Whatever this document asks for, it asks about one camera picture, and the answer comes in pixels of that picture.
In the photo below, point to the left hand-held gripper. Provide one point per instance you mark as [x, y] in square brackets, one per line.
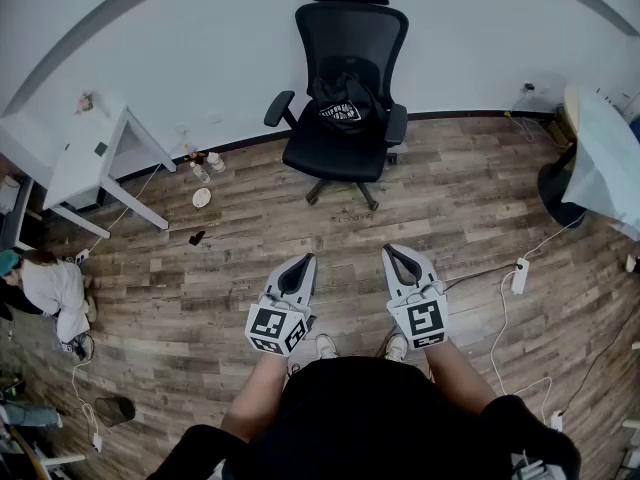
[272, 325]

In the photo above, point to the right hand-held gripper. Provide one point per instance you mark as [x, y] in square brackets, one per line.
[425, 320]

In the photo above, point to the black fabric bag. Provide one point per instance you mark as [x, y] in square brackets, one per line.
[345, 110]

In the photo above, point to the black mesh office chair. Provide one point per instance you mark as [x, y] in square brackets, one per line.
[350, 33]

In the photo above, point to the person's right forearm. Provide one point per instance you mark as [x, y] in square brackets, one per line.
[460, 378]

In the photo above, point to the person's left forearm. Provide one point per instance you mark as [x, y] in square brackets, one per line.
[255, 398]

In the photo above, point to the person's right white shoe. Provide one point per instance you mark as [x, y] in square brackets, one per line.
[396, 348]

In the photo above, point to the person's white shoe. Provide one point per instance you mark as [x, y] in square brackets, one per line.
[326, 346]
[396, 348]

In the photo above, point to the person's left white shoe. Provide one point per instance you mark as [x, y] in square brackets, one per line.
[326, 346]

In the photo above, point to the small black floor scrap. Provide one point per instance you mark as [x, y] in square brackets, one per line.
[196, 238]

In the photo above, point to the long white power strip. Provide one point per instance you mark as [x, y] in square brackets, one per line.
[520, 277]

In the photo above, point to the round white plate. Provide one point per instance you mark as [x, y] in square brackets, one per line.
[202, 198]

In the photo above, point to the white plastic bottle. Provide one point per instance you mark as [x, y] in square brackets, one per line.
[216, 162]

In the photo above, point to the person's black clothes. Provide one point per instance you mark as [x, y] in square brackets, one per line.
[360, 418]

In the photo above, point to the small red dark bottle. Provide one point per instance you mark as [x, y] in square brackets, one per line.
[196, 157]

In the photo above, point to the round table with black base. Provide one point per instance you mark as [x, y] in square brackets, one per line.
[555, 183]

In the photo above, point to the small white power strip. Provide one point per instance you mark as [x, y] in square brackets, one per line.
[82, 256]

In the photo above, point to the brown cardboard box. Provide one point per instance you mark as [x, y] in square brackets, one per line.
[560, 128]

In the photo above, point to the black mesh wastebasket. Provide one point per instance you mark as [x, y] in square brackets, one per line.
[115, 412]

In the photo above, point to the light blue tablecloth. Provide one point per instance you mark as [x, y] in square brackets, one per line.
[605, 168]

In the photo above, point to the black phone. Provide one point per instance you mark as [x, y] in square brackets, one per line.
[101, 149]

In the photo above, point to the white desk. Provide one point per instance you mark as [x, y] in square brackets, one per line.
[80, 168]

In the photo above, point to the pink flower bunch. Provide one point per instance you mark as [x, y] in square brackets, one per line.
[85, 103]

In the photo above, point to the teal fabric item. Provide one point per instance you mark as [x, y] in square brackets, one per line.
[9, 262]

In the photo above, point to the white table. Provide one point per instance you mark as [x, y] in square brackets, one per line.
[20, 143]

